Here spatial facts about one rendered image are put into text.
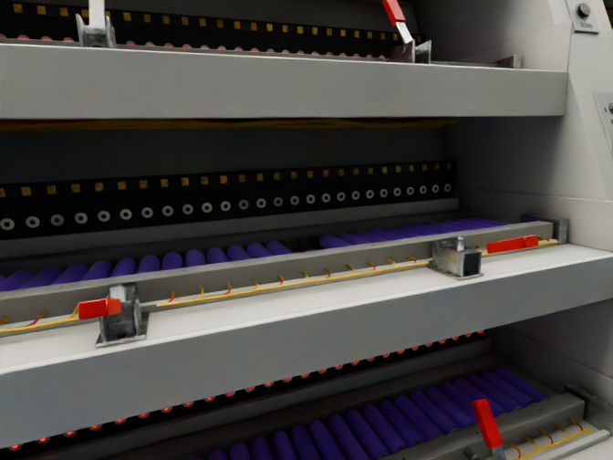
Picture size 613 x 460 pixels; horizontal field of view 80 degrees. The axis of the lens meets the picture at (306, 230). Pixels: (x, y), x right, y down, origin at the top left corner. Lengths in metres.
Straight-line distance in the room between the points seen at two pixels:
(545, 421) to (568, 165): 0.27
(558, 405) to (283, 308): 0.33
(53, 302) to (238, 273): 0.13
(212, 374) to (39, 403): 0.09
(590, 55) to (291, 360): 0.46
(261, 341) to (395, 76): 0.25
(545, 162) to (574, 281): 0.15
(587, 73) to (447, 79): 0.19
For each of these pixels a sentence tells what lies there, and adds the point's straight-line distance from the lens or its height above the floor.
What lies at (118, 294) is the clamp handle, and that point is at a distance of 0.26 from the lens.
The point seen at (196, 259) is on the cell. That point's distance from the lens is 0.34.
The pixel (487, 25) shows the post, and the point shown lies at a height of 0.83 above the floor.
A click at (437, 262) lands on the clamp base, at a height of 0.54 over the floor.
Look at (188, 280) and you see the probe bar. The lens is 0.29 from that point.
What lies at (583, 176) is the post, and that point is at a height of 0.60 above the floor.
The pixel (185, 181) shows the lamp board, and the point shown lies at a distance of 0.42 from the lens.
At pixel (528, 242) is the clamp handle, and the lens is 0.29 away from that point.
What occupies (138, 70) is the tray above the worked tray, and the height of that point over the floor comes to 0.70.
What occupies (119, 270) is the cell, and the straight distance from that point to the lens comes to 0.34.
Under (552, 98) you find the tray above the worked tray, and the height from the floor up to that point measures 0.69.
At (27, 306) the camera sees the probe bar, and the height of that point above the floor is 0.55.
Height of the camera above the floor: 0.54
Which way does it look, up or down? 9 degrees up
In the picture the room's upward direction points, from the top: 9 degrees counter-clockwise
